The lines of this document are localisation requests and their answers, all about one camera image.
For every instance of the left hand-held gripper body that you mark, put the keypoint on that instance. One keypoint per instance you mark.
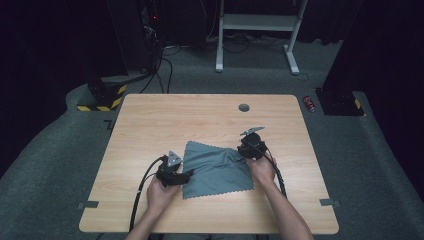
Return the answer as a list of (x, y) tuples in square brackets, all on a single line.
[(168, 171)]

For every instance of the black stand base yellow mark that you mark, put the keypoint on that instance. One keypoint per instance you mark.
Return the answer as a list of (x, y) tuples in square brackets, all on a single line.
[(340, 103)]

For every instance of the black yellow striped stand base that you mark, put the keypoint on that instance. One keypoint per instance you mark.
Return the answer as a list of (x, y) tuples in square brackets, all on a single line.
[(106, 96)]

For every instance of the grey tape strip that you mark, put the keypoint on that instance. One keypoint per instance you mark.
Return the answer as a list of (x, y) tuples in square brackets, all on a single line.
[(88, 204), (329, 202)]

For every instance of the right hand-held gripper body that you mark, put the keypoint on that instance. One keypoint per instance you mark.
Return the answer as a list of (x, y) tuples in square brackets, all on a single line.
[(255, 145)]

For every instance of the grey cloth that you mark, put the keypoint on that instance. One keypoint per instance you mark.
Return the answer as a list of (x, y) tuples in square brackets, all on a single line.
[(216, 171)]

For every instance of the person's left hand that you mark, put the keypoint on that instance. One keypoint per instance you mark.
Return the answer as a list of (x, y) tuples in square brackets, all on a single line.
[(161, 196)]

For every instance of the black floor tape mark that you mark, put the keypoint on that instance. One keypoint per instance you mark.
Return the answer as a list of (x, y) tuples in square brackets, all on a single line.
[(109, 125)]

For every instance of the red can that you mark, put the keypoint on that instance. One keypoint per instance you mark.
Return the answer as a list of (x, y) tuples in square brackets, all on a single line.
[(309, 103)]

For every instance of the person's right hand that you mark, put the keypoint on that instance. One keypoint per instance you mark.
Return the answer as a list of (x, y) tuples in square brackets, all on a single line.
[(261, 170)]

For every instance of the black equipment rack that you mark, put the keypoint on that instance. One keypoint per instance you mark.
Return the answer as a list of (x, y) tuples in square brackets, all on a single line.
[(133, 36)]

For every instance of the white metal stand frame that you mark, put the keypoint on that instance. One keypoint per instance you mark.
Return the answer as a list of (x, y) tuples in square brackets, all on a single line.
[(256, 22)]

